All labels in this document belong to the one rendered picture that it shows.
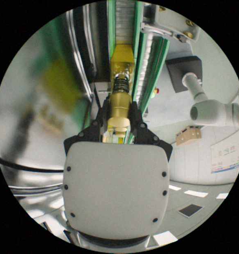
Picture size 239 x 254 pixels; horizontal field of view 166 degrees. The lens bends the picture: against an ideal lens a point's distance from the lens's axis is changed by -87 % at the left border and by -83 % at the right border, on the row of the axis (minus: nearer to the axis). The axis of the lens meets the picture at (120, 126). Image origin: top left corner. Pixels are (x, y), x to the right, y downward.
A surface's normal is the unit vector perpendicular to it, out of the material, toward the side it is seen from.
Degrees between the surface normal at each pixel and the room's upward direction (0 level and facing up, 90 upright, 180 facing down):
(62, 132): 90
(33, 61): 90
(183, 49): 0
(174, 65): 1
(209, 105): 101
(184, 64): 1
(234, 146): 89
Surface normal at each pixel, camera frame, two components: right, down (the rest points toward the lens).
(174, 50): -0.04, 0.92
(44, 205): 1.00, 0.04
